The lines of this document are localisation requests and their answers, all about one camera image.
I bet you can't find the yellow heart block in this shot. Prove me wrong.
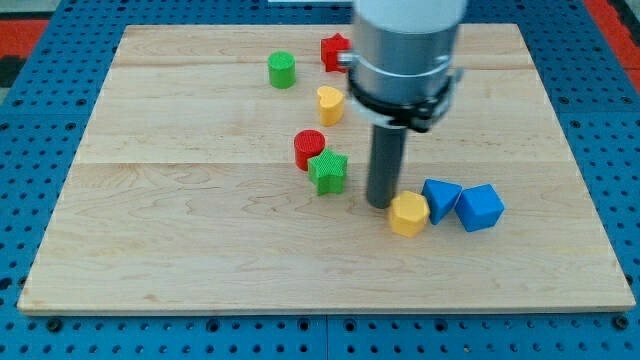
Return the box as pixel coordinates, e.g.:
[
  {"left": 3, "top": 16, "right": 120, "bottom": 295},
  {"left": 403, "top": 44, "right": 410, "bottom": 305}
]
[{"left": 316, "top": 85, "right": 345, "bottom": 127}]

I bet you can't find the wooden board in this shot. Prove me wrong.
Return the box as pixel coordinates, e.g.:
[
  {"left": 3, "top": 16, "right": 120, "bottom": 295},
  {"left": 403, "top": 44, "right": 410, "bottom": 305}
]
[{"left": 18, "top": 24, "right": 636, "bottom": 316}]

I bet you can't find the green star block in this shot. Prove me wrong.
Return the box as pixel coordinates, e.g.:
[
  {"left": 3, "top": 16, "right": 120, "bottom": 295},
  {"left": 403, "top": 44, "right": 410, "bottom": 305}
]
[{"left": 308, "top": 148, "right": 348, "bottom": 196}]

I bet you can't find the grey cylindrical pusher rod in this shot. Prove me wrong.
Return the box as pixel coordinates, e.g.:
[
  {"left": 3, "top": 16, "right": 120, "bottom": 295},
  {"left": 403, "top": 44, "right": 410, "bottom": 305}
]
[{"left": 366, "top": 125, "right": 407, "bottom": 209}]

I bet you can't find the red cylinder block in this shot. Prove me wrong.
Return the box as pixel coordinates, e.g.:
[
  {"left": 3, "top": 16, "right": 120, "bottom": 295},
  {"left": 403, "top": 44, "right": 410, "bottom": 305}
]
[{"left": 293, "top": 129, "right": 326, "bottom": 171}]

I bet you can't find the green cylinder block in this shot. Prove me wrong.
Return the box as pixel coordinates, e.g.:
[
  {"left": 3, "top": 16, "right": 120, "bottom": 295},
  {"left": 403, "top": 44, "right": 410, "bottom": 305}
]
[{"left": 267, "top": 51, "right": 296, "bottom": 89}]

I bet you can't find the red star block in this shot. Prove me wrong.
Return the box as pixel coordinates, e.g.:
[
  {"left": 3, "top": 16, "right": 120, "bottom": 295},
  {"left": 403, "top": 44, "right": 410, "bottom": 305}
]
[{"left": 320, "top": 33, "right": 351, "bottom": 73}]

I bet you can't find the blue triangle block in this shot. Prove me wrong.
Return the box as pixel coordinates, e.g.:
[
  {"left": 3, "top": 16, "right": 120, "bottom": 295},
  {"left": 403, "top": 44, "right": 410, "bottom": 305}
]
[{"left": 421, "top": 178, "right": 462, "bottom": 225}]

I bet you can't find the yellow hexagon block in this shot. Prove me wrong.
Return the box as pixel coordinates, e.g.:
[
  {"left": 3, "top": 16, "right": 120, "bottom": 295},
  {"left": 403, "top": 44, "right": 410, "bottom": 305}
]
[{"left": 388, "top": 191, "right": 430, "bottom": 238}]

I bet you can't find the blue cube block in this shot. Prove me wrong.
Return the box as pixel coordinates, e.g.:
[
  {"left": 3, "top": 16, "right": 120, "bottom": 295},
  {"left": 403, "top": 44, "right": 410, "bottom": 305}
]
[{"left": 455, "top": 184, "right": 505, "bottom": 232}]

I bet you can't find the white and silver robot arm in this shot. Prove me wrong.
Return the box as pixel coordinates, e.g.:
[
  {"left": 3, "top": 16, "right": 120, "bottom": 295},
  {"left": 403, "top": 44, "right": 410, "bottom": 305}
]
[{"left": 338, "top": 0, "right": 467, "bottom": 133}]

